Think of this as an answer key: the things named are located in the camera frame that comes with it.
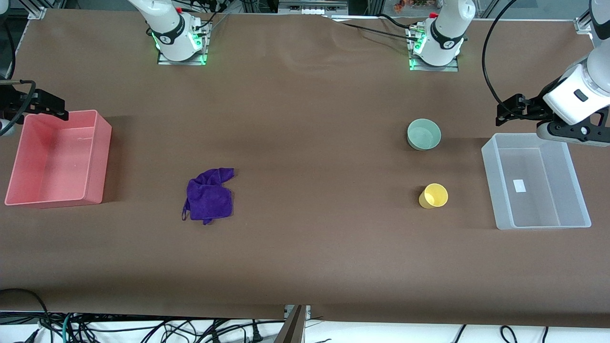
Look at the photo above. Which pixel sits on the purple cloth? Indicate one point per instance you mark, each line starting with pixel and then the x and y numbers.
pixel 209 195

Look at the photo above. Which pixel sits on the grey metal beam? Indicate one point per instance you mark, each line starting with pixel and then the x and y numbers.
pixel 291 328

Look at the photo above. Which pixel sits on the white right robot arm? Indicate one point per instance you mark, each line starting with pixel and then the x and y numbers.
pixel 171 28

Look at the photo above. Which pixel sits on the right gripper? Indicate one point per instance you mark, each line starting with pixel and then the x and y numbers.
pixel 14 99

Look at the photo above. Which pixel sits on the pale green bowl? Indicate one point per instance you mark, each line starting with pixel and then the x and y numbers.
pixel 424 134

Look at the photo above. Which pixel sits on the yellow cup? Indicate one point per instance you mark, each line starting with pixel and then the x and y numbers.
pixel 432 196

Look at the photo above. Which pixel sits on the white metal bracket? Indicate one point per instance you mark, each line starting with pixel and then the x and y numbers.
pixel 307 312

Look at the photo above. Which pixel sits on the aluminium frame bracket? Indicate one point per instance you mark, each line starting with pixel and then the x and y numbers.
pixel 584 25
pixel 39 9

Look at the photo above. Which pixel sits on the pink plastic bin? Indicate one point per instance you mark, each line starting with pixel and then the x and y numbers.
pixel 57 162

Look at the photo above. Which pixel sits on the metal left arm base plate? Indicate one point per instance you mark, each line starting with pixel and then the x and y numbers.
pixel 452 66

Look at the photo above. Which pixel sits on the clear plastic bin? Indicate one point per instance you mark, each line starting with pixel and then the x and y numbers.
pixel 536 186

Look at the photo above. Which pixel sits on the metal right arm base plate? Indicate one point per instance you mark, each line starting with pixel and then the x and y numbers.
pixel 198 57

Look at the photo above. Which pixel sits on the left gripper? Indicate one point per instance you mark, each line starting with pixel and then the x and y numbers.
pixel 533 108

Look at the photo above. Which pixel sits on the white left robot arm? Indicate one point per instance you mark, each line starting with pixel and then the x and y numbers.
pixel 443 35

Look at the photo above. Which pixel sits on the brown table cover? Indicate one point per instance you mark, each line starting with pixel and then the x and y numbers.
pixel 305 238

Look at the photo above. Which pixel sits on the white label sticker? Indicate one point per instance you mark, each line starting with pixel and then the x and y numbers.
pixel 519 186

